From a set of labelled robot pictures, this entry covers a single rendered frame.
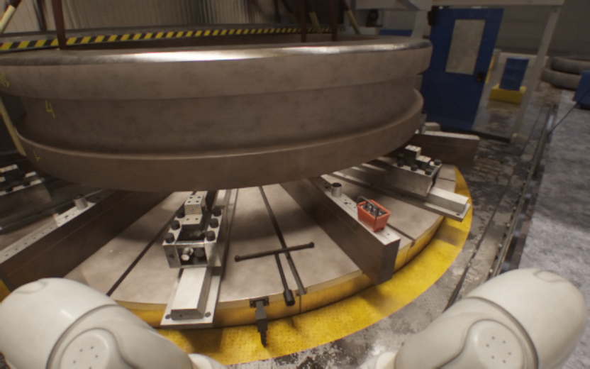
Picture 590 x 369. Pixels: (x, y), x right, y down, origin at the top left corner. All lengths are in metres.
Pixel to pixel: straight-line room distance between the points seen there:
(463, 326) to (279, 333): 1.90
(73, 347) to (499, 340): 0.50
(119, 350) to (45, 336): 0.13
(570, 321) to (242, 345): 1.93
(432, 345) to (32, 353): 0.53
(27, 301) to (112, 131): 1.93
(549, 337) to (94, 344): 0.58
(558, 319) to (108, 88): 2.17
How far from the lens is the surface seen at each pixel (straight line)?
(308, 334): 2.25
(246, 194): 3.11
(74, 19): 4.33
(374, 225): 1.95
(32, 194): 3.56
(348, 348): 2.22
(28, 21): 4.26
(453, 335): 0.44
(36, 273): 2.63
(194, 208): 2.08
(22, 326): 0.57
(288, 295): 1.99
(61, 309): 0.54
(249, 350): 2.21
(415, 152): 2.98
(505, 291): 0.54
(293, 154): 2.07
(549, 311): 0.55
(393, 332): 2.35
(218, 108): 2.05
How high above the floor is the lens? 1.89
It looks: 29 degrees down
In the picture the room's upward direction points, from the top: 1 degrees counter-clockwise
